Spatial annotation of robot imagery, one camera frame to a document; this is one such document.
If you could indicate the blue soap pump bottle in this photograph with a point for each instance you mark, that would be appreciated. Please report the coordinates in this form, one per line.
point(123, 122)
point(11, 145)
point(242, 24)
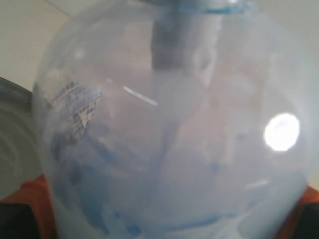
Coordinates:
point(175, 119)

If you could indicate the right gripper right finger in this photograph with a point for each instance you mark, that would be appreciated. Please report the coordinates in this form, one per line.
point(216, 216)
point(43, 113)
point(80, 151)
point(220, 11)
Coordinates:
point(304, 219)

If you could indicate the round stainless steel plate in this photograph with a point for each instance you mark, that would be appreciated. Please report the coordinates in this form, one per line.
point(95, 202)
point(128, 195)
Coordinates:
point(19, 160)

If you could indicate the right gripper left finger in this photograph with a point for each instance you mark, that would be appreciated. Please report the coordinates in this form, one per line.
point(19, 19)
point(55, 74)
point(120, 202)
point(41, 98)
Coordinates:
point(27, 213)

